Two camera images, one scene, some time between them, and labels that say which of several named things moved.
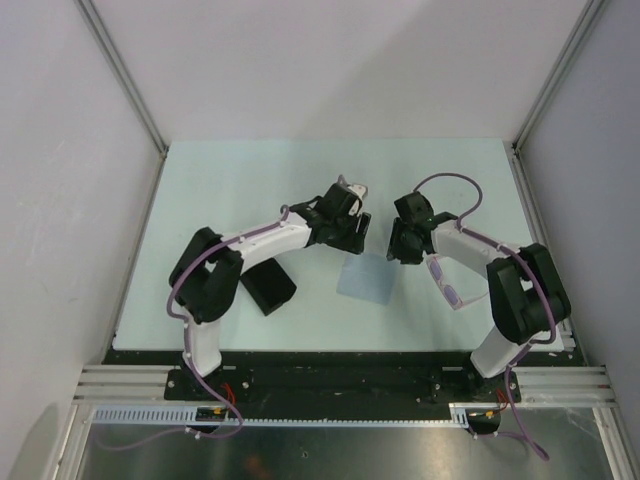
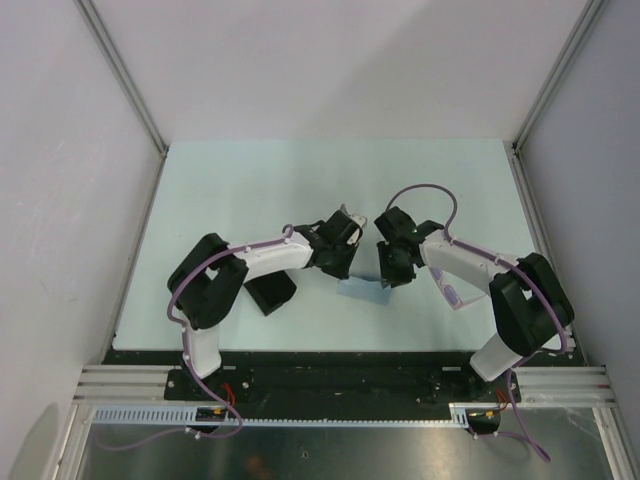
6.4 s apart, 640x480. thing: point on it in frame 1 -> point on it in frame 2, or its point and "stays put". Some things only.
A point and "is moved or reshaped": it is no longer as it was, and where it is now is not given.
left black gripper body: [344, 236] -> [339, 264]
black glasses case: [268, 285] stays put
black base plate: [339, 377] stays put
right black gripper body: [402, 245] -> [392, 267]
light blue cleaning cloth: [368, 276] is moved or reshaped
